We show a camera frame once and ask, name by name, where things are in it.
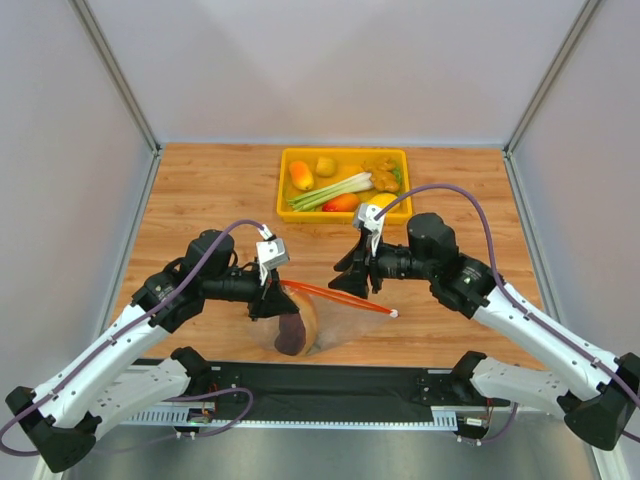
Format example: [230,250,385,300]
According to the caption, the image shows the round yellow fake potato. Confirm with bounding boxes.
[315,156,337,178]

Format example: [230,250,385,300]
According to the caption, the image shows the aluminium slotted rail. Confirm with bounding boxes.
[99,363,611,430]

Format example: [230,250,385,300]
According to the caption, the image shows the small yellow red mango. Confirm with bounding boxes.
[288,161,315,192]

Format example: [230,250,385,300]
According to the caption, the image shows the yellow fake mango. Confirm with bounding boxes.
[367,192,397,209]

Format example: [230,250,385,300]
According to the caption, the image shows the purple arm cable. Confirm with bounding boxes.
[0,217,275,457]
[371,182,640,446]

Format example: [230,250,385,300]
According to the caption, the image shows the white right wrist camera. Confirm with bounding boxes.
[352,203,385,257]

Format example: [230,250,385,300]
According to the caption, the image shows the red orange fake mango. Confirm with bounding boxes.
[321,193,360,213]

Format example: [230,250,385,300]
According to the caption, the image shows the brown fake ginger root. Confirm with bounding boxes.
[362,157,401,193]

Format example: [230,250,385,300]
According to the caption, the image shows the green fake scallion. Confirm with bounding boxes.
[287,172,373,212]

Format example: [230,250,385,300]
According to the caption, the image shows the aluminium frame post left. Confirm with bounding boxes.
[69,0,162,155]

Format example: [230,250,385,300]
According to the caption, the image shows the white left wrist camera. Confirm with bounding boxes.
[256,238,290,286]

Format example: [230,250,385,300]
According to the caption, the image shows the green fake grapes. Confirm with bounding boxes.
[391,161,403,189]

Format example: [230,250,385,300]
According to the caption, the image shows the yellow plastic tray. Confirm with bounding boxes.
[276,147,409,224]

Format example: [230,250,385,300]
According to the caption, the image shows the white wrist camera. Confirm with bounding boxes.
[352,203,385,257]
[256,238,290,286]

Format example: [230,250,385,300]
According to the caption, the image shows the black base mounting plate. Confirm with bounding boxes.
[185,362,509,423]

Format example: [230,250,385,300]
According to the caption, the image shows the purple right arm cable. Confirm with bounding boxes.
[371,182,640,446]

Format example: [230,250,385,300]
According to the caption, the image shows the aluminium frame post right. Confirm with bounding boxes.
[502,0,604,157]

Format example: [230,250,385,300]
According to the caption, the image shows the clear zip top bag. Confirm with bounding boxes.
[248,280,399,356]

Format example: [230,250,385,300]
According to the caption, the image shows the aluminium frame post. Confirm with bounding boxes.
[69,0,162,155]
[502,0,604,157]

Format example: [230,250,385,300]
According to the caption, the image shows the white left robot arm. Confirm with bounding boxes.
[6,225,370,473]

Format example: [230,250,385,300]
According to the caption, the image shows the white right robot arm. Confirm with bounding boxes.
[329,205,639,451]

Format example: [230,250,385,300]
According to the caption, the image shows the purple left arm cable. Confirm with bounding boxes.
[0,217,275,457]

